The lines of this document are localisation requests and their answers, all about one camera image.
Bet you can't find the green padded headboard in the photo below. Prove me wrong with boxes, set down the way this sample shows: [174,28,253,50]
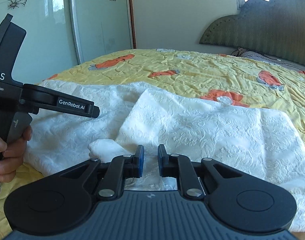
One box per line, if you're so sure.
[199,0,305,68]

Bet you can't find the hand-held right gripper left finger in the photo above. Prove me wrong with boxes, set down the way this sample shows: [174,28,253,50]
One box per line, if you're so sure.
[52,144,145,202]

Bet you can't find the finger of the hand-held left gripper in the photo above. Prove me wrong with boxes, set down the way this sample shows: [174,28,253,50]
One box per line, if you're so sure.
[38,91,100,119]

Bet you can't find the grey patterned pillow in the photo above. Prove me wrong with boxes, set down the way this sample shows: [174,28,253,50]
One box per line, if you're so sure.
[231,47,305,72]

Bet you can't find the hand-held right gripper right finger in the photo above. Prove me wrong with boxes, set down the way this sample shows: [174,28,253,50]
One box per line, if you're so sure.
[158,144,248,201]

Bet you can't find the white textured pants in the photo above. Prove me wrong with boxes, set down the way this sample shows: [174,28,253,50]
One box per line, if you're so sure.
[24,80,305,232]

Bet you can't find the yellow printed quilt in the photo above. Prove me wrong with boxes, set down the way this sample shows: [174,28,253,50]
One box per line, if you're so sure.
[0,48,305,240]

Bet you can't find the person's left hand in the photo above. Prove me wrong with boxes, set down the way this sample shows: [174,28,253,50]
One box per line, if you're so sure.
[0,126,33,183]

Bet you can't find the floral frosted glass wardrobe door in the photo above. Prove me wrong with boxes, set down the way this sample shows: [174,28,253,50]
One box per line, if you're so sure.
[0,0,76,87]
[69,0,134,65]

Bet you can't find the brown wooden wardrobe trim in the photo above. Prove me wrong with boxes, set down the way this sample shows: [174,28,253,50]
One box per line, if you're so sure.
[127,0,137,50]

